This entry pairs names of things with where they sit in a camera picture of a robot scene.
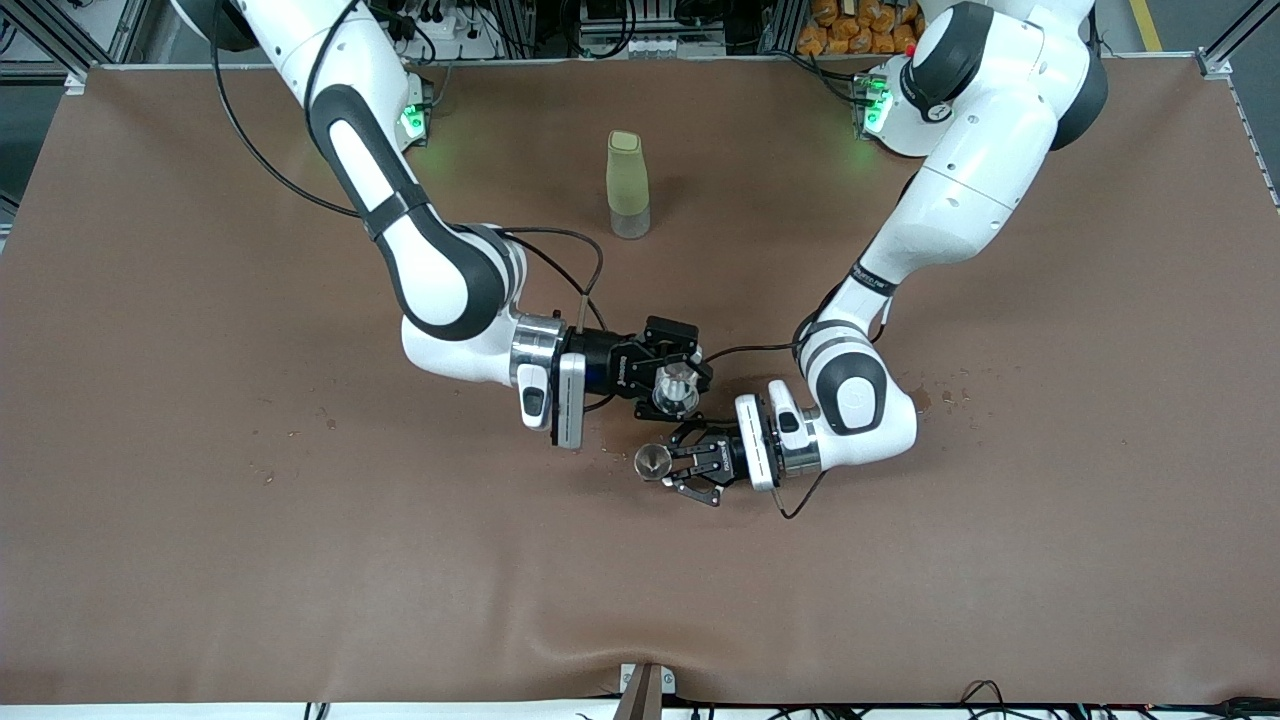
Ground white power strip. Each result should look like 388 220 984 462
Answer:
385 8 501 61

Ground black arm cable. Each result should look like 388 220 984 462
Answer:
210 0 607 413
700 290 893 521

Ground green capped clear bottle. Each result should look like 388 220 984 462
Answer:
606 130 651 240

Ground orange bread buns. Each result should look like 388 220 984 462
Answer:
797 0 926 56

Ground small clear glass cup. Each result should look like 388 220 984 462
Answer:
652 362 701 419

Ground brown table mat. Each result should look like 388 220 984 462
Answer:
0 55 1280 706

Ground metal clamp bracket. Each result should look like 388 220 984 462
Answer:
620 662 677 720

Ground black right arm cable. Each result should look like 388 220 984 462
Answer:
210 0 607 413

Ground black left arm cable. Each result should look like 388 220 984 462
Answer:
700 290 893 521

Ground black floor cables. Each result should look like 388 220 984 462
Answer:
955 680 1280 720

